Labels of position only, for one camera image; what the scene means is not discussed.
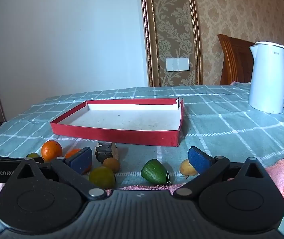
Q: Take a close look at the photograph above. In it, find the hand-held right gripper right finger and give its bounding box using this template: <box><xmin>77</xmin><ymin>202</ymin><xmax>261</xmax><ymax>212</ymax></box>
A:
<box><xmin>173</xmin><ymin>146</ymin><xmax>277</xmax><ymax>201</ymax></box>

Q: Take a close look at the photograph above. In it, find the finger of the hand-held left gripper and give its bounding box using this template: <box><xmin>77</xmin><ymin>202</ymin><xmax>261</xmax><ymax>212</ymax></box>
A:
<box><xmin>0</xmin><ymin>154</ymin><xmax>45</xmax><ymax>164</ymax></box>

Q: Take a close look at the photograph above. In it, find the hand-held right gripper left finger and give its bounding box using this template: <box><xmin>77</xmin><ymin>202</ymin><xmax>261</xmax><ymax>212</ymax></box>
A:
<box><xmin>5</xmin><ymin>147</ymin><xmax>107</xmax><ymax>201</ymax></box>

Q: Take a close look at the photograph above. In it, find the orange mandarin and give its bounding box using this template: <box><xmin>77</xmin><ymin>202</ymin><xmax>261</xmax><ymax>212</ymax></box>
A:
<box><xmin>41</xmin><ymin>140</ymin><xmax>63</xmax><ymax>162</ymax></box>
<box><xmin>64</xmin><ymin>149</ymin><xmax>92</xmax><ymax>175</ymax></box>

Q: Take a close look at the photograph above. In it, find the brown longan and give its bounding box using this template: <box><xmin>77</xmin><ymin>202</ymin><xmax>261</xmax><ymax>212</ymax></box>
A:
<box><xmin>103</xmin><ymin>157</ymin><xmax>121</xmax><ymax>173</ymax></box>
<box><xmin>180</xmin><ymin>160</ymin><xmax>198</xmax><ymax>177</ymax></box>

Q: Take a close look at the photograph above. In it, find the green avocado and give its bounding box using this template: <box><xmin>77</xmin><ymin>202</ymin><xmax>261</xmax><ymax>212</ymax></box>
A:
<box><xmin>141</xmin><ymin>159</ymin><xmax>172</xmax><ymax>186</ymax></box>

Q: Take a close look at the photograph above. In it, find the red cardboard box tray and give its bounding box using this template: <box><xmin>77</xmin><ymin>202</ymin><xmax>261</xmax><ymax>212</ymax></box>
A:
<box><xmin>50</xmin><ymin>98</ymin><xmax>184</xmax><ymax>147</ymax></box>

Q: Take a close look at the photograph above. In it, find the brown wooden headboard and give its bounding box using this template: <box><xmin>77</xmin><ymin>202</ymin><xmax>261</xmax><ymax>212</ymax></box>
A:
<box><xmin>218</xmin><ymin>34</ymin><xmax>256</xmax><ymax>86</ymax></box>

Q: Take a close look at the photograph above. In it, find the white electric kettle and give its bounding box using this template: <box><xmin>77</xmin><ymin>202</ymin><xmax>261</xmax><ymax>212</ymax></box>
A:
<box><xmin>248</xmin><ymin>41</ymin><xmax>284</xmax><ymax>114</ymax></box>

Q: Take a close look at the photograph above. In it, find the gold framed wallpaper panel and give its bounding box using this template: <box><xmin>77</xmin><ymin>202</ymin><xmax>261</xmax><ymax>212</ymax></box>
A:
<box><xmin>139</xmin><ymin>0</ymin><xmax>204</xmax><ymax>87</ymax></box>

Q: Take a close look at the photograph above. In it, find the white wall switch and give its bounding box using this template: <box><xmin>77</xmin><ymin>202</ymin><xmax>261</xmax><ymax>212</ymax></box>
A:
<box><xmin>166</xmin><ymin>57</ymin><xmax>190</xmax><ymax>72</ymax></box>

